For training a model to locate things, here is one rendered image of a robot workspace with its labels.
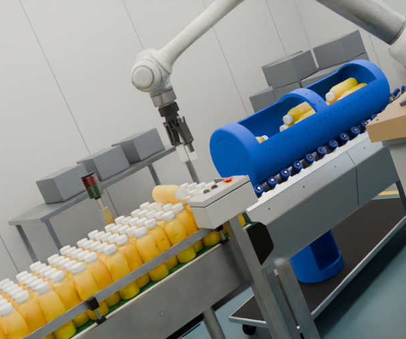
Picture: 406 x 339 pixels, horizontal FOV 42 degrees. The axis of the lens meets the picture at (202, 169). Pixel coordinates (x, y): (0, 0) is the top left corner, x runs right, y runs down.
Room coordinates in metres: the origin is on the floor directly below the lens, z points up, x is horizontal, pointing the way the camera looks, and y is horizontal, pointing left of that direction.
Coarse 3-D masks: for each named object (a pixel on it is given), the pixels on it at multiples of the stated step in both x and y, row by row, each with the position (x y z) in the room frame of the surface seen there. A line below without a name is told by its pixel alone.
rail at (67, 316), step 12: (204, 228) 1.77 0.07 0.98; (192, 240) 1.74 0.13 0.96; (168, 252) 1.69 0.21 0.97; (144, 264) 1.65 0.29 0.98; (156, 264) 1.67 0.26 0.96; (132, 276) 1.62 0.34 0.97; (108, 288) 1.58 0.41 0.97; (120, 288) 1.60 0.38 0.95; (84, 300) 1.55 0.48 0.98; (72, 312) 1.52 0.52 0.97; (48, 324) 1.48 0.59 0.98; (60, 324) 1.49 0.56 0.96; (36, 336) 1.46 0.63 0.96
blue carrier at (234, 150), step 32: (352, 64) 2.49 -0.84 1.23; (288, 96) 2.32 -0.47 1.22; (320, 96) 2.58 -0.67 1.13; (352, 96) 2.30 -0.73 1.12; (384, 96) 2.41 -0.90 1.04; (224, 128) 2.09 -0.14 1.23; (256, 128) 2.36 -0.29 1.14; (288, 128) 2.11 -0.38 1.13; (320, 128) 2.19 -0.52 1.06; (224, 160) 2.16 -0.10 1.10; (256, 160) 2.00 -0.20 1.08; (288, 160) 2.11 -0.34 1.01
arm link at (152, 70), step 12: (216, 0) 1.93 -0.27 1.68; (228, 0) 1.92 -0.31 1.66; (240, 0) 1.92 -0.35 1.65; (204, 12) 1.91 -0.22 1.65; (216, 12) 1.91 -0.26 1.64; (228, 12) 1.94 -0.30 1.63; (192, 24) 1.87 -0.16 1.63; (204, 24) 1.87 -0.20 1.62; (180, 36) 1.83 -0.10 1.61; (192, 36) 1.84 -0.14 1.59; (168, 48) 1.82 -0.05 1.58; (180, 48) 1.82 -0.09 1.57; (144, 60) 1.80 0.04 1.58; (156, 60) 1.80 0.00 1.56; (168, 60) 1.81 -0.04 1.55; (132, 72) 1.78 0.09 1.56; (144, 72) 1.76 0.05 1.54; (156, 72) 1.77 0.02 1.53; (168, 72) 1.82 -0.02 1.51; (144, 84) 1.76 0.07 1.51; (156, 84) 1.78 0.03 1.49
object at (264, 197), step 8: (352, 136) 2.32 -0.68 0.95; (360, 136) 2.33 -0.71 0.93; (368, 136) 2.33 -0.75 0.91; (344, 144) 2.28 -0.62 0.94; (352, 144) 2.28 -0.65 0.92; (336, 152) 2.24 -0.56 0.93; (320, 160) 2.20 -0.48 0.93; (328, 160) 2.20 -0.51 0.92; (312, 168) 2.16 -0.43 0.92; (296, 176) 2.12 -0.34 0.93; (304, 176) 2.12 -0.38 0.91; (280, 184) 2.08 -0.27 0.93; (288, 184) 2.08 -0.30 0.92; (264, 192) 2.04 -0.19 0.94; (272, 192) 2.04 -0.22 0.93; (264, 200) 2.01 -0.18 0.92; (248, 208) 1.98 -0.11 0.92
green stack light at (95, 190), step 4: (96, 184) 2.19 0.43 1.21; (88, 188) 2.18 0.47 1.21; (92, 188) 2.18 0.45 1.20; (96, 188) 2.18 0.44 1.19; (100, 188) 2.20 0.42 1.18; (88, 192) 2.19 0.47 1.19; (92, 192) 2.18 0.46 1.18; (96, 192) 2.18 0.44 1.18; (100, 192) 2.19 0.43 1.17; (92, 196) 2.18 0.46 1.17; (96, 196) 2.18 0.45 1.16
